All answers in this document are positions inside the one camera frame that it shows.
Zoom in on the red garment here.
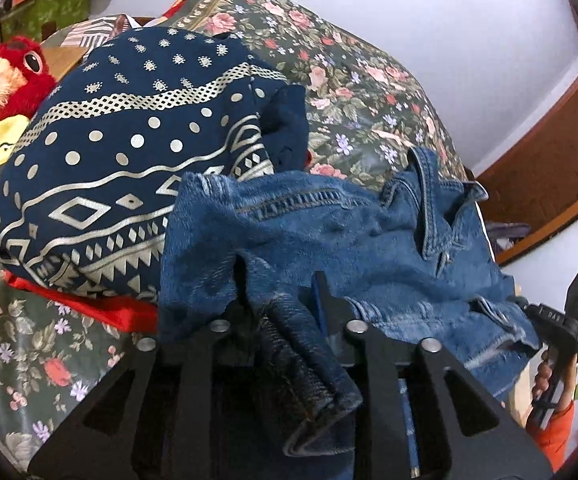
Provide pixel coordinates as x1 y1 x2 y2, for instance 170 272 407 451
4 271 158 334

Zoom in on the right hand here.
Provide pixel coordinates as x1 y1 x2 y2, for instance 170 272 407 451
532 350 577 413

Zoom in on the navy patterned folded garment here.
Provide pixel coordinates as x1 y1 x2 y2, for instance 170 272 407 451
0 27 310 302

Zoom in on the floral bedspread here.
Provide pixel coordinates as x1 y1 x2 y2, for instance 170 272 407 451
0 0 464 471

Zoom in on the red plush toy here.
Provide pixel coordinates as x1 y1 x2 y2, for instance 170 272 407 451
0 36 57 122

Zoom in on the wooden door frame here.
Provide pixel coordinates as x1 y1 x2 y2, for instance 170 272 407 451
478 76 578 266

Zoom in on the blue denim jacket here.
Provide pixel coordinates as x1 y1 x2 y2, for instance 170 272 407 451
158 148 540 479

